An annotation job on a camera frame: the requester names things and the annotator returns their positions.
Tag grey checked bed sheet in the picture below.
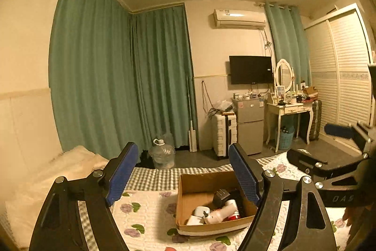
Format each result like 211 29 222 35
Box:
77 155 283 251

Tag white oval vanity mirror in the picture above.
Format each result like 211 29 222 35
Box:
274 59 295 92

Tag silver mini fridge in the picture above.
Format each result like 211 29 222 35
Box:
233 98 264 155

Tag floral white quilt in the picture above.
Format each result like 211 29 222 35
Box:
77 150 353 251

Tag person's hand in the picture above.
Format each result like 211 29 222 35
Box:
342 206 364 243

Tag white dressing table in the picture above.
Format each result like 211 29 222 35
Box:
266 102 313 153

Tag white spray bottle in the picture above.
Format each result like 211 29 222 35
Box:
204 199 238 224

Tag white louvered wardrobe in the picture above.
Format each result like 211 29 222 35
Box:
305 4 375 125

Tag large clear water jug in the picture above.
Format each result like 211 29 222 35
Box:
149 138 175 169

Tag white suitcase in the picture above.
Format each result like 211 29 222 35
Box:
211 112 237 158

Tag cream pillow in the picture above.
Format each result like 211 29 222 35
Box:
5 146 108 248

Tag white air conditioner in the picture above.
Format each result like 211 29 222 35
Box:
213 9 266 29

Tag black power adapter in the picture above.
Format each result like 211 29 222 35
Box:
212 189 231 208

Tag teal window curtain right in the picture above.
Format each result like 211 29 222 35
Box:
264 2 312 85

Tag white bottle red cap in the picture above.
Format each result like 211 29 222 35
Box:
227 210 241 221

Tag blue laundry basket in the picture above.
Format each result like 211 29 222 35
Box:
278 126 295 150

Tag brown cardboard box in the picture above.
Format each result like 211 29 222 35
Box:
175 171 257 236

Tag black wall television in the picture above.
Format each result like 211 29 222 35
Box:
229 56 273 85

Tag white mop handle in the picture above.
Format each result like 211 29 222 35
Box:
186 78 198 153

